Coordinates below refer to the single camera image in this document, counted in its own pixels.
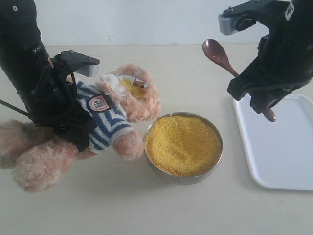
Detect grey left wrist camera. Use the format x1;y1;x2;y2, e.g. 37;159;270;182
52;50;100;77

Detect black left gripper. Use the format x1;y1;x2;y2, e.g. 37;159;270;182
14;46;97;151

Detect yellow millet grains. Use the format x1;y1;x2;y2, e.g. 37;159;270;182
145;115;222;177

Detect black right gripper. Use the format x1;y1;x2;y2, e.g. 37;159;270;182
227;0;313;114

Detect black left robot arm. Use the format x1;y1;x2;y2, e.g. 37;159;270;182
0;0;100;151

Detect tan teddy bear striped sweater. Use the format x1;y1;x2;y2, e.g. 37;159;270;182
0;63;162;194

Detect steel bowl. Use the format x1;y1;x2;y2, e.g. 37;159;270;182
143;112;224;186

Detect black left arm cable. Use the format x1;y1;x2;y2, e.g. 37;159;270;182
0;46;79;128

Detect white plastic tray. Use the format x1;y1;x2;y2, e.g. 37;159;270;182
233;94;313;191

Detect dark red wooden spoon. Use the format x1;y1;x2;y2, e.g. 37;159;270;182
202;39;276;122

